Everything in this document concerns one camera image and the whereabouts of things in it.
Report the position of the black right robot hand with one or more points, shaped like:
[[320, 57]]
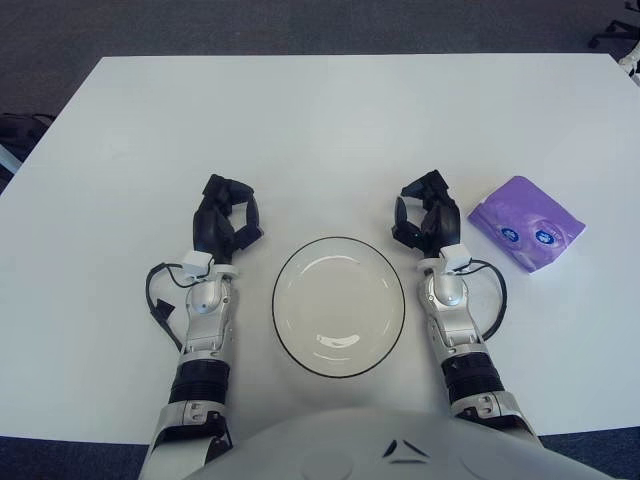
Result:
[[447, 220]]

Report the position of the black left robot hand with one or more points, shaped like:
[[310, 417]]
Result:
[[210, 220]]

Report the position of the purple tissue paper pack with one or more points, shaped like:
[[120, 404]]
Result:
[[520, 215]]

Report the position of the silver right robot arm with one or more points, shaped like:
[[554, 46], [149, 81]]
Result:
[[450, 320]]

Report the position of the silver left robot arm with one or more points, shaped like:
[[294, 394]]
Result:
[[205, 320]]

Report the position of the white plate with black rim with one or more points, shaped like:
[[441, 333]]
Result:
[[340, 300]]

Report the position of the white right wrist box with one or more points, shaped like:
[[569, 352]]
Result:
[[457, 257]]

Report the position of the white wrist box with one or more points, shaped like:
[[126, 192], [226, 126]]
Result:
[[196, 262], [457, 257]]

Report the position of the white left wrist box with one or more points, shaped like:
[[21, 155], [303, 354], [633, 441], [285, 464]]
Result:
[[196, 262]]

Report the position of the black bag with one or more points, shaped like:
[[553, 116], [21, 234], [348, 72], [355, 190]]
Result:
[[22, 127]]

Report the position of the white bar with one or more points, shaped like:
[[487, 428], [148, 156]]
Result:
[[7, 157]]

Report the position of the grey robot torso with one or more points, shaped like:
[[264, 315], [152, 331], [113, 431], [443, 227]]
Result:
[[325, 440]]

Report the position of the black office chair base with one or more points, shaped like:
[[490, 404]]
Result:
[[612, 30]]

